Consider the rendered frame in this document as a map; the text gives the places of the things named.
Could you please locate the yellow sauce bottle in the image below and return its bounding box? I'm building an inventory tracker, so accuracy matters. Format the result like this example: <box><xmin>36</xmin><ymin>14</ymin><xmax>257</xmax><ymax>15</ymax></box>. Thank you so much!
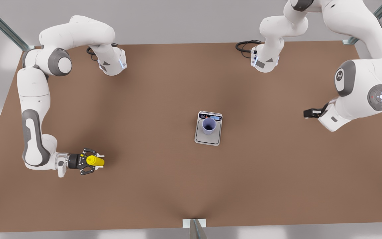
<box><xmin>86</xmin><ymin>155</ymin><xmax>105</xmax><ymax>167</ymax></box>

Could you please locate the lilac cup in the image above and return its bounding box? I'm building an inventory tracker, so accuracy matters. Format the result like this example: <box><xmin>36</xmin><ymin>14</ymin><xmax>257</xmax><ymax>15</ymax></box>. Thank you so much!
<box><xmin>202</xmin><ymin>118</ymin><xmax>217</xmax><ymax>135</ymax></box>

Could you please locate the grey digital kitchen scale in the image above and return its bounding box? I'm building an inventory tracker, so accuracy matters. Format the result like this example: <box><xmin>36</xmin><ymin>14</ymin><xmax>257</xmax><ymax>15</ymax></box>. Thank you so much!
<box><xmin>194</xmin><ymin>111</ymin><xmax>223</xmax><ymax>146</ymax></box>

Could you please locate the black cable loop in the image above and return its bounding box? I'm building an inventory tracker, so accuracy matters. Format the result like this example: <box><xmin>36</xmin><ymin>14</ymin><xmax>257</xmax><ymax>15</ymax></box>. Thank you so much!
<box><xmin>86</xmin><ymin>43</ymin><xmax>119</xmax><ymax>61</ymax></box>
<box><xmin>235</xmin><ymin>40</ymin><xmax>263</xmax><ymax>58</ymax></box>

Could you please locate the silver frame post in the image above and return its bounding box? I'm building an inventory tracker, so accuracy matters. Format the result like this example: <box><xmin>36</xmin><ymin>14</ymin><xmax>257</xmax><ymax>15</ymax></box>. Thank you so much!
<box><xmin>0</xmin><ymin>0</ymin><xmax>35</xmax><ymax>51</ymax></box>
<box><xmin>182</xmin><ymin>218</ymin><xmax>207</xmax><ymax>239</ymax></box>
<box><xmin>343</xmin><ymin>0</ymin><xmax>382</xmax><ymax>45</ymax></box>

